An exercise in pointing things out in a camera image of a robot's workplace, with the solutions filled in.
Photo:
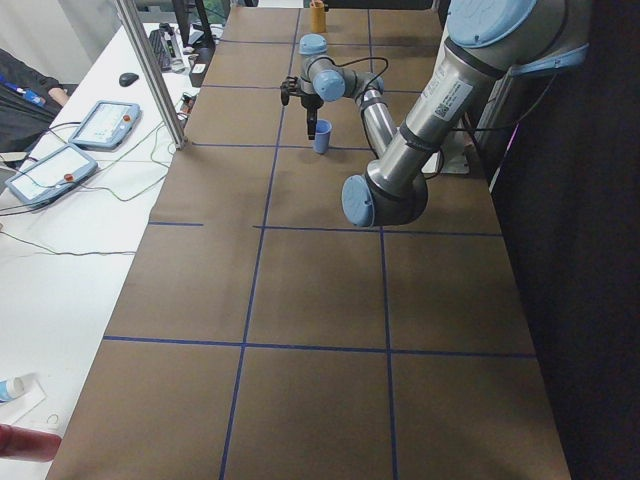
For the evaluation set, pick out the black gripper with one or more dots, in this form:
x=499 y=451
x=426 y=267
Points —
x=309 y=103

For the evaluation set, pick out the blue ribbed cup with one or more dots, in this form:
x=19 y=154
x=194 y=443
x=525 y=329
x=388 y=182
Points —
x=322 y=136

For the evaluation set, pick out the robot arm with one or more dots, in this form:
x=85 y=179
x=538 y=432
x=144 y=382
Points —
x=485 y=40

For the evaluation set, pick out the orange cup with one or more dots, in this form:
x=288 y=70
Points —
x=317 y=16

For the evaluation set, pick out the black keyboard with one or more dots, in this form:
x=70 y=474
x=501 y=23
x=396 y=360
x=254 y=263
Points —
x=162 y=47

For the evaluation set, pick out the black computer mouse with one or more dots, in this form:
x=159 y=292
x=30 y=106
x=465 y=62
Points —
x=128 y=78

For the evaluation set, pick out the upper teach pendant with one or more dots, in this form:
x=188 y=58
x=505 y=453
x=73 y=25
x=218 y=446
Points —
x=106 y=126

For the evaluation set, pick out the teach pendant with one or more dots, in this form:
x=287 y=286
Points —
x=106 y=126
x=53 y=176

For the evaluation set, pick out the lower teach pendant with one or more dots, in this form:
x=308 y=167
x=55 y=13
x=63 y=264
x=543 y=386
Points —
x=53 y=176

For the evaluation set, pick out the person in dark clothes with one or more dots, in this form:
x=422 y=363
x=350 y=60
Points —
x=30 y=101

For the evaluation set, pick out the white blue tube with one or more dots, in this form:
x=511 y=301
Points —
x=17 y=388

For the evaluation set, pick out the red bottle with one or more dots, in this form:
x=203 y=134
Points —
x=30 y=445

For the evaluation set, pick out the black camera mount wrist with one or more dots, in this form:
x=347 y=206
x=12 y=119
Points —
x=289 y=88

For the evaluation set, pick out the aluminium frame post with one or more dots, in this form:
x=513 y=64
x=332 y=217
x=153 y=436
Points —
x=136 y=33

